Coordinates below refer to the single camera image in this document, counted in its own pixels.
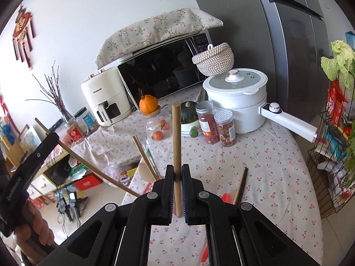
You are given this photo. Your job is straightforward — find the cream air fryer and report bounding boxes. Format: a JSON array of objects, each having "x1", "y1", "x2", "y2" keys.
[{"x1": 81, "y1": 68, "x2": 132, "y2": 127}]

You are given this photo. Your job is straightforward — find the black wire rack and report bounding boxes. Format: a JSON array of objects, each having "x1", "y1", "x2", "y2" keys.
[{"x1": 306, "y1": 111, "x2": 355, "y2": 219}]

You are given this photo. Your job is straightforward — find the green and white bag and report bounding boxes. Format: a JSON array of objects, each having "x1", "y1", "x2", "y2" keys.
[{"x1": 68, "y1": 165, "x2": 89, "y2": 178}]

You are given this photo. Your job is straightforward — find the plain wooden chopstick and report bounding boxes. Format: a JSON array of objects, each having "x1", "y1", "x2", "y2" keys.
[
  {"x1": 35, "y1": 118, "x2": 140, "y2": 198},
  {"x1": 172, "y1": 103, "x2": 183, "y2": 217}
]

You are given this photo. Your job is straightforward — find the woven rope basket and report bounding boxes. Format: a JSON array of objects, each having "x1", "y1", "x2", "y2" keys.
[{"x1": 192, "y1": 42, "x2": 234, "y2": 76}]

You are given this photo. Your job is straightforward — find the red plastic spoon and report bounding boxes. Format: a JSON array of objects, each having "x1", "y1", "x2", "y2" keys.
[{"x1": 200, "y1": 192, "x2": 233, "y2": 261}]

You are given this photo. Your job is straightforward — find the clear plastic bag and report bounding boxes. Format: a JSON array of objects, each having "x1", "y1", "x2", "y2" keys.
[{"x1": 105, "y1": 163, "x2": 124, "y2": 183}]

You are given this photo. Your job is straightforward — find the red flat box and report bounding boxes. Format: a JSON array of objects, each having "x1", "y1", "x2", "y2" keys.
[{"x1": 73, "y1": 175, "x2": 104, "y2": 192}]

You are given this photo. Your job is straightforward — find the small floral drape cloth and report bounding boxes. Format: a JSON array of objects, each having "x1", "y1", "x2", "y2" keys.
[{"x1": 71, "y1": 111, "x2": 147, "y2": 172}]

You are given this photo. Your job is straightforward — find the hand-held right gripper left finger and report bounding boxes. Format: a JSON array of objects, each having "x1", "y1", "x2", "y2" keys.
[{"x1": 36, "y1": 164, "x2": 178, "y2": 266}]

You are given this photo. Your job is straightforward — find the red snack packet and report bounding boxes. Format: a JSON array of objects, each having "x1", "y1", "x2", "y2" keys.
[{"x1": 326, "y1": 80, "x2": 350, "y2": 125}]

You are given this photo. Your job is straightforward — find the white electric cooking pot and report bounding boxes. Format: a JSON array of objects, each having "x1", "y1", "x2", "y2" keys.
[{"x1": 202, "y1": 69, "x2": 318, "y2": 144}]

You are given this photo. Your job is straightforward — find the blue plush toy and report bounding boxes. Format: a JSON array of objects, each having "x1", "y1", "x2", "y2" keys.
[{"x1": 0, "y1": 122, "x2": 14, "y2": 145}]

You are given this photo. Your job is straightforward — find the black door microwave oven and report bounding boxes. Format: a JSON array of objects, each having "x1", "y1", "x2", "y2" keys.
[{"x1": 116, "y1": 32, "x2": 214, "y2": 108}]

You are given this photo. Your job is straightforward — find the teal snack packet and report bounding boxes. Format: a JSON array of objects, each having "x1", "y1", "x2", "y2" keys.
[{"x1": 326, "y1": 125, "x2": 347, "y2": 158}]

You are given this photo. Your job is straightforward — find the glass jar with wooden lid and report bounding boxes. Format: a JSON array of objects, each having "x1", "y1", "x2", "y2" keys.
[{"x1": 140, "y1": 106, "x2": 170, "y2": 142}]

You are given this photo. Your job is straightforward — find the colourful picture book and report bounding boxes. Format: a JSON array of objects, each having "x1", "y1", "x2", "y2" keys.
[{"x1": 19, "y1": 125, "x2": 42, "y2": 156}]

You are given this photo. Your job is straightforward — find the printed bamboo chopstick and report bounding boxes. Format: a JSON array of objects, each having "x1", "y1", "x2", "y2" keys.
[
  {"x1": 143, "y1": 141, "x2": 158, "y2": 174},
  {"x1": 132, "y1": 136, "x2": 161, "y2": 179}
]

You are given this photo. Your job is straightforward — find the floral microwave cover cloth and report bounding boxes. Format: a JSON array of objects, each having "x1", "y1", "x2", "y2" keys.
[{"x1": 96, "y1": 8, "x2": 224, "y2": 68}]

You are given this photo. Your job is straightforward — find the black box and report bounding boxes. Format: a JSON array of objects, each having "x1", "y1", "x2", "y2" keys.
[{"x1": 44, "y1": 155, "x2": 74, "y2": 185}]

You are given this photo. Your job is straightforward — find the person's left hand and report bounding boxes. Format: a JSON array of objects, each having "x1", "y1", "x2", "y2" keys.
[{"x1": 14, "y1": 199, "x2": 56, "y2": 251}]

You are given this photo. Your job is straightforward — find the large orange with stem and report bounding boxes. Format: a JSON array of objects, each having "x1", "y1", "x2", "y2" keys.
[{"x1": 139, "y1": 90, "x2": 159, "y2": 114}]

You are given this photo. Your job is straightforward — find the red knot wall ornament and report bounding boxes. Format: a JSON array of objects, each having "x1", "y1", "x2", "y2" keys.
[{"x1": 12, "y1": 4, "x2": 36, "y2": 70}]

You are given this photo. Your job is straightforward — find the black lid glass jar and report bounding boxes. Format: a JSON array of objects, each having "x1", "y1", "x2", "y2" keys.
[{"x1": 74, "y1": 107, "x2": 97, "y2": 135}]

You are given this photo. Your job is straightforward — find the white bowl with green handle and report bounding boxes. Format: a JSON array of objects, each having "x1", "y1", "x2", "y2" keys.
[{"x1": 180, "y1": 119, "x2": 201, "y2": 138}]

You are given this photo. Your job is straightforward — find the yellow cardboard box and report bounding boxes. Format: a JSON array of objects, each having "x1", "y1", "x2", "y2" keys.
[{"x1": 119, "y1": 168, "x2": 139, "y2": 186}]

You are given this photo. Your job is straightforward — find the napa cabbage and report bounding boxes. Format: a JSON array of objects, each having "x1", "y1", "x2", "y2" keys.
[{"x1": 321, "y1": 40, "x2": 355, "y2": 89}]

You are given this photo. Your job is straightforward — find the black floor device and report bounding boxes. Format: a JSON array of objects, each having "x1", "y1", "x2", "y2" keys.
[{"x1": 57, "y1": 191, "x2": 82, "y2": 222}]

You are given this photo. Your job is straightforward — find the white spoon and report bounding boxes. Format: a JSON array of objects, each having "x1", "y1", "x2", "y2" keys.
[{"x1": 138, "y1": 161, "x2": 156, "y2": 190}]

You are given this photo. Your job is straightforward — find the grey refrigerator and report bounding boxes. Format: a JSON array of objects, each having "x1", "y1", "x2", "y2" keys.
[{"x1": 184, "y1": 0, "x2": 337, "y2": 122}]

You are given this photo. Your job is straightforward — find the jar of dried fruit rings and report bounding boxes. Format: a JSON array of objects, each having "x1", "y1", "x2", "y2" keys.
[{"x1": 214, "y1": 109, "x2": 237, "y2": 148}]

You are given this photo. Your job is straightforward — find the red label glass jar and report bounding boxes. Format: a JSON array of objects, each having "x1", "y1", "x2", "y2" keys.
[{"x1": 65, "y1": 118, "x2": 85, "y2": 144}]

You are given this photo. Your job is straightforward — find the dry twig bouquet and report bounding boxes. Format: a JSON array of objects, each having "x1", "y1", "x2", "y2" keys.
[{"x1": 26, "y1": 60, "x2": 75, "y2": 122}]

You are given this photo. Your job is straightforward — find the dark green pumpkin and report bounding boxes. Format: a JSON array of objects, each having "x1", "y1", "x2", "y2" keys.
[{"x1": 180, "y1": 101, "x2": 199, "y2": 124}]

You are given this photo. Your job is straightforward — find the jar of red dried fruit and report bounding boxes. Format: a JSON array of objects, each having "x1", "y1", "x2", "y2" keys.
[{"x1": 195, "y1": 101, "x2": 219, "y2": 145}]

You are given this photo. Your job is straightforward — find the wooden side cabinet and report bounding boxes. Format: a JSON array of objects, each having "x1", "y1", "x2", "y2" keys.
[{"x1": 0, "y1": 133, "x2": 73, "y2": 200}]

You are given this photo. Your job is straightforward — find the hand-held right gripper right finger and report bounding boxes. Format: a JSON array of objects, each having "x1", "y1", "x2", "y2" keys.
[{"x1": 180, "y1": 164, "x2": 328, "y2": 266}]

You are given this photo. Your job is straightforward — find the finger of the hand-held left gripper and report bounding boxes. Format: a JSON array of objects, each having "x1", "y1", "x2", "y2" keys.
[{"x1": 15, "y1": 132, "x2": 60, "y2": 178}]

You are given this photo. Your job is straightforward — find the red hanging string ornament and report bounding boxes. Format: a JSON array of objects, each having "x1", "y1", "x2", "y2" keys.
[{"x1": 0, "y1": 94, "x2": 12, "y2": 128}]

